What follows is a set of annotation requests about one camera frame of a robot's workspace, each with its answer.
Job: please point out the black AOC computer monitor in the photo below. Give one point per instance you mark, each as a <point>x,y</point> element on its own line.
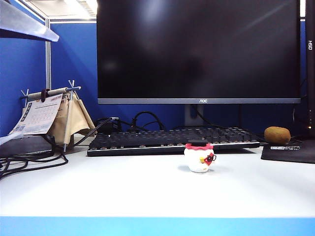
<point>197,49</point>

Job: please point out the white flat-headed doll red cap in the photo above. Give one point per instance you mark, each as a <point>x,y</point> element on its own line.
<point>197,162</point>

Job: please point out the black flat notebook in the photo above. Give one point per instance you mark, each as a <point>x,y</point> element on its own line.
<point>22,145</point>

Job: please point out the paper desk calendar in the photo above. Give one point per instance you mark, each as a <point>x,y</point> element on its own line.
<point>37,115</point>

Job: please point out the black mechanical keyboard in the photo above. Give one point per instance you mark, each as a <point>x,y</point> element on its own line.
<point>147,141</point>

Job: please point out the grey metal shelf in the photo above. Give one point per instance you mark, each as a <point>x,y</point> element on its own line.
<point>19,22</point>

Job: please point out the aluminium partition post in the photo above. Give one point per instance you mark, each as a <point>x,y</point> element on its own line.
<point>48,61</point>

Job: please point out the grey monitor stand column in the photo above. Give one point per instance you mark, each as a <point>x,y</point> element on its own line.
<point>190,115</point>

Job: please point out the black flat monitor base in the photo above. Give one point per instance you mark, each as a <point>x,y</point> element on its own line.
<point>288,155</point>

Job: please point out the beige canvas hanging pouch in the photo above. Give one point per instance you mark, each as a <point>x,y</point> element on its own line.
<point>73,118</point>

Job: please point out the black HSD monitor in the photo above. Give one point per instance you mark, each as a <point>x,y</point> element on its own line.
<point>310,73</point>

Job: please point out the brown kiwi fruit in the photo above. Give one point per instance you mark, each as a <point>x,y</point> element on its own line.
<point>277,135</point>

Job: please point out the desk calendar on metal stand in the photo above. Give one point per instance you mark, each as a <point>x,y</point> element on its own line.
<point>73,88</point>

